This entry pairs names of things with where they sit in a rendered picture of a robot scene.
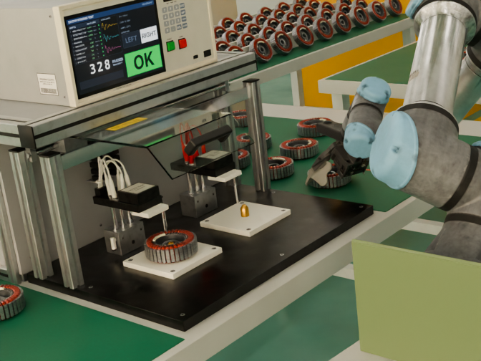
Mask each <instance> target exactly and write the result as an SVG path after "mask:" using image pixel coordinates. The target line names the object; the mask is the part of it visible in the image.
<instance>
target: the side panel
mask: <svg viewBox="0 0 481 361"><path fill-rule="evenodd" d="M26 274H27V273H26ZM26 274H23V275H21V274H19V267H18V264H17V260H16V254H15V250H14V244H13V240H12V237H11V230H10V226H9V220H8V216H7V213H6V206H5V202H4V197H3V193H2V189H1V183H0V279H2V280H4V281H8V282H11V283H15V284H18V285H19V284H21V282H22V281H28V279H27V275H26Z"/></svg>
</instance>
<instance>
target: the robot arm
mask: <svg viewBox="0 0 481 361"><path fill-rule="evenodd" d="M405 14H406V15H407V16H408V17H409V18H410V19H414V31H415V34H416V35H417V37H418V41H417V47H416V51H415V54H414V60H413V63H412V69H411V72H410V76H409V81H408V85H407V91H406V95H405V98H404V104H403V106H401V107H400V108H398V109H397V110H396V111H392V112H390V113H389V114H388V115H387V116H386V117H385V118H384V119H383V115H384V109H385V107H386V105H387V103H388V102H389V98H390V95H391V93H392V91H391V87H390V86H389V84H388V83H387V82H386V81H384V80H383V79H379V77H366V78H365V79H363V80H362V81H361V84H360V85H359V87H357V89H356V94H355V96H354V99H353V101H352V103H351V106H350V108H349V110H348V112H347V114H346V117H345V118H344V121H343V124H340V123H337V122H334V121H332V120H325V121H323V122H318V123H316V131H317V132H318V133H321V134H323V135H326V136H328V137H330V138H333V139H335V140H336V142H333V143H332V144H330V146H329V147H328V148H327V149H326V150H325V151H324V152H323V153H322V154H320V156H319V157H318V158H317V159H316V160H315V162H314V164H313V165H312V166H311V169H310V171H309V173H308V177H307V179H306V182H305V184H306V186H307V185H308V184H309V183H310V182H311V181H312V180H315V181H316V182H317V183H318V184H319V185H320V186H325V185H326V184H327V183H328V178H327V174H328V172H329V171H330V170H331V169H332V164H331V163H330V162H329V160H330V159H332V160H333V161H334V163H335V165H336V167H337V169H338V171H337V173H338V174H339V176H340V177H341V179H343V177H347V176H350V175H355V174H358V173H363V174H364V172H365V170H366V168H367V166H368V164H369V166H370V170H371V173H372V174H373V176H374V177H375V178H376V179H378V180H380V181H382V182H383V183H386V184H387V185H388V186H389V187H390V188H393V189H396V190H400V191H402V192H405V193H407V194H409V195H411V196H414V197H415V198H418V199H419V200H421V201H424V202H426V203H428V204H430V205H433V206H435V207H437V208H439V209H442V210H443V211H446V212H447V215H446V218H445V220H444V224H443V227H442V229H441V231H440V232H439V233H438V234H437V236H436V237H435V238H434V240H433V241H432V242H431V244H430V245H429V246H428V247H427V249H426V250H425V251H424V252H425V253H429V254H436V255H440V256H447V257H451V258H455V259H462V260H466V261H473V262H477V263H481V141H477V142H475V143H473V144H472V145H470V144H468V143H466V142H464V141H462V140H459V139H458V135H459V123H460V122H461V121H462V119H463V118H464V117H465V115H466V114H467V113H468V112H469V111H470V110H471V109H472V107H473V106H474V105H475V103H476V102H477V101H478V100H479V99H480V98H481V0H410V2H409V4H408V6H407V8H406V11H405ZM465 45H467V48H466V53H467V55H466V57H465V58H464V59H463V60H462V58H463V53H464V49H465ZM382 119H383V120H382Z"/></svg>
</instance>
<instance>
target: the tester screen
mask: <svg viewBox="0 0 481 361"><path fill-rule="evenodd" d="M153 26H156V27H157V21H156V16H155V6H154V1H153V0H150V1H144V2H141V3H138V4H132V5H129V6H124V7H120V8H116V9H111V10H108V11H102V12H99V13H96V14H90V15H86V16H81V17H78V18H75V19H69V20H67V28H68V32H69V40H70V44H71V49H72V56H73V61H74V68H75V73H76V78H77V85H78V90H79V95H83V94H86V93H88V92H92V91H95V90H99V89H102V88H104V87H108V86H110V85H115V84H117V83H120V82H124V81H126V80H130V79H133V78H136V77H139V76H142V75H145V74H149V73H151V72H155V71H158V70H161V69H163V66H162V67H159V68H157V69H152V70H150V71H147V72H143V73H141V74H136V75H134V76H131V77H128V76H127V68H126V63H125V54H127V53H130V52H135V51H137V50H141V49H145V48H148V47H152V46H155V45H158V44H160V40H159V35H158V30H157V37H158V39H156V40H152V41H150V42H145V43H142V44H138V45H135V46H132V47H128V48H124V47H123V42H122V34H126V33H129V32H134V31H137V30H140V29H145V28H148V27H153ZM109 58H110V61H111V66H112V69H111V70H107V71H105V72H100V73H98V74H94V75H91V76H90V73H89V66H88V64H91V63H94V62H98V61H101V60H104V59H109ZM121 69H123V73H124V77H121V78H119V79H116V80H112V81H109V82H106V83H102V84H100V85H96V86H94V87H89V88H87V89H84V90H81V89H80V84H79V83H80V82H83V81H86V80H90V79H93V78H95V77H100V76H102V75H105V74H109V73H112V72H116V71H119V70H121Z"/></svg>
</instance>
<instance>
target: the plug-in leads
mask: <svg viewBox="0 0 481 361"><path fill-rule="evenodd" d="M106 157H108V158H110V159H111V160H107V161H105V158H106ZM97 160H98V168H99V180H96V183H98V187H97V188H95V189H94V191H95V195H96V196H103V195H106V194H107V193H108V194H107V195H108V196H112V200H116V198H118V197H117V194H116V190H115V186H114V183H113V180H112V178H111V175H110V172H109V169H108V167H107V165H108V164H109V163H110V162H112V163H114V164H115V165H116V167H117V175H116V176H117V191H119V190H122V189H123V188H125V182H126V186H127V187H128V186H131V183H130V179H129V176H128V174H127V171H126V170H125V167H124V165H123V164H122V163H121V162H120V161H119V160H118V159H113V158H111V157H110V156H108V155H106V156H104V157H103V159H101V158H100V157H98V158H97ZM115 160H116V161H117V162H119V163H120V164H121V165H122V167H123V169H124V174H125V175H124V177H125V182H124V179H123V174H122V171H121V169H120V167H119V166H118V164H116V162H115ZM99 161H100V164H99ZM107 162H108V163H107ZM103 163H104V165H103ZM105 168H106V169H107V172H108V177H107V174H106V172H105ZM103 173H104V174H105V184H106V186H103V184H102V183H103V182H104V181H103V179H102V175H103ZM108 178H109V179H108Z"/></svg>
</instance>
